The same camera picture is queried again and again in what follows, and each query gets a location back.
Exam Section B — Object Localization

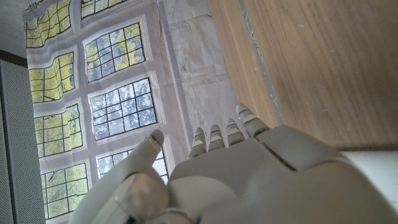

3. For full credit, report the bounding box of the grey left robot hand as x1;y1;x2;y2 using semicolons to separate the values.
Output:
67;103;398;224

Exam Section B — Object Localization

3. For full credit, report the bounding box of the printed window backdrop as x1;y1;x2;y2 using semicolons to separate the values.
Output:
21;0;249;224

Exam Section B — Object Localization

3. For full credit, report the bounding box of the dark perforated panel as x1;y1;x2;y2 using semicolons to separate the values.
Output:
0;49;47;224

